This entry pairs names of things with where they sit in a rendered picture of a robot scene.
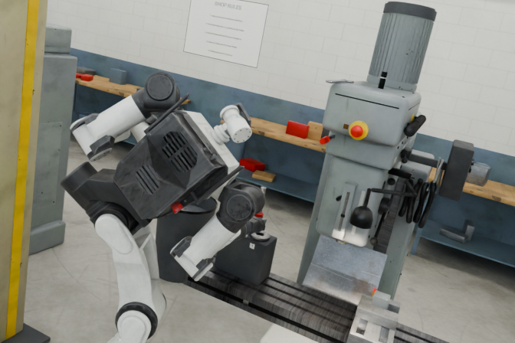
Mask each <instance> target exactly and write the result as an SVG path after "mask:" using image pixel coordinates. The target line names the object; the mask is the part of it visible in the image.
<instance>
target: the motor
mask: <svg viewBox="0 0 515 343"><path fill-rule="evenodd" d="M383 13H384V14H382V20H381V23H380V26H379V32H378V35H377V38H376V45H375V48H374V51H373V55H372V60H371V64H370V67H369V75H368V76H367V79H366V81H367V82H368V83H373V84H376V85H379V79H380V76H381V72H382V71H384V72H388V73H387V76H386V79H385V85H384V87H389V88H393V89H397V90H405V91H411V92H415V91H416V89H417V86H418V85H416V84H418V79H419V77H420V73H421V70H422V65H423V62H424V59H425V54H426V51H427V48H428V42H429V40H430V37H431V32H432V28H433V25H434V23H433V21H435V18H436V14H437V12H436V11H435V9H434V8H430V7H427V6H424V5H417V4H412V3H407V2H388V3H385V7H384V10H383Z"/></svg>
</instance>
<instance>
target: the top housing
mask: <svg viewBox="0 0 515 343"><path fill-rule="evenodd" d="M421 99H422V97H421V95H420V94H419V93H416V92H411V91H405V90H397V89H393V88H389V87H384V88H383V89H379V88H378V85H376V84H373V83H368V82H366V81H354V83H334V84H333V85H332V86H331V87H330V92H329V96H328V100H327V103H326V109H325V113H324V117H323V128H324V129H327V130H330V131H333V132H338V133H342V134H345V135H348V136H350V134H349V127H350V125H351V124H352V123H354V122H355V121H363V122H364V123H365V124H366V125H367V126H368V128H369V132H368V134H367V136H366V137H365V138H363V139H365V140H368V141H371V142H377V143H380V144H383V145H388V146H392V147H394V146H397V145H398V144H399V143H400V142H401V141H402V140H403V139H404V138H405V137H406V135H405V133H404V130H405V127H406V126H407V124H408V123H411V122H412V121H413V120H414V119H415V117H416V116H417V113H418V108H419V105H420V102H421ZM344 124H347V125H349V127H348V129H344V128H343V125H344Z"/></svg>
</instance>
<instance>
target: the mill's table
mask: <svg viewBox="0 0 515 343"><path fill-rule="evenodd" d="M213 257H214V260H213V261H212V263H213V267H212V268H211V269H210V270H209V271H208V272H207V273H206V274H205V275H204V276H203V277H202V278H201V279H200V280H198V281H195V280H194V279H193V278H192V277H191V276H190V275H189V274H188V273H187V272H186V271H185V275H184V280H183V284H184V285H187V286H189V287H192V288H193V289H197V290H198V291H200V292H203V293H205V294H207V295H210V296H212V297H215V298H216V299H220V300H221V301H223V302H226V303H228V304H230V305H233V306H235V307H238V308H240V309H243V310H245V311H246V312H250V313H251V314H253V315H256V316H258V317H261V318H263V319H266V320H268V321H269V322H273V323H274V324H276V325H279V326H281V327H284V328H286V329H289V330H291V331H292V332H296V333H297V334H299V335H302V336H304V337H307V338H309V339H311V340H314V341H316V342H319V343H347V339H348V337H349V332H350V329H351V327H352V324H353V320H354V318H355V315H356V310H357V307H358V306H355V305H352V304H350V303H348V302H344V301H342V300H340V299H337V298H334V297H332V296H329V295H327V294H324V293H322V292H319V291H316V290H315V289H311V288H309V287H307V286H303V285H301V284H299V283H296V282H294V281H291V280H289V279H286V278H284V277H281V276H278V275H276V274H273V273H270V275H269V277H267V278H266V279H265V280H264V281H263V282H262V283H260V284H259V285H258V286H256V285H254V284H252V283H249V282H247V281H245V280H243V279H240V278H238V277H236V276H233V275H231V274H230V273H226V272H225V271H222V270H220V269H218V268H215V267H214V265H215V258H216V254H215V255H214V256H213ZM393 343H449V342H447V341H444V340H441V339H440V338H436V337H434V336H432V335H428V334H426V333H424V332H420V331H419V330H416V329H414V328H411V327H408V326H406V325H403V324H401V323H398V324H397V326H396V329H395V335H394V340H393Z"/></svg>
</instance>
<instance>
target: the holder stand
mask: <svg viewBox="0 0 515 343"><path fill-rule="evenodd" d="M276 243H277V237H274V236H271V235H270V234H269V233H268V232H266V231H261V232H259V233H256V232H255V233H253V234H249V235H248V236H247V237H244V238H242V239H240V240H238V241H232V242H231V243H230V244H228V245H227V246H225V247H224V248H222V249H221V250H219V251H218V252H217V253H216V258H215V265H214V267H215V268H218V269H220V270H222V271H225V272H226V273H230V274H231V275H233V276H236V277H238V278H240V279H243V280H245V281H247V282H249V283H252V284H254V285H256V286H258V285H259V284H260V283H262V282H263V281H264V280H265V279H266V278H267V277H269V275H270V271H271V265H272V261H273V257H274V251H275V247H276Z"/></svg>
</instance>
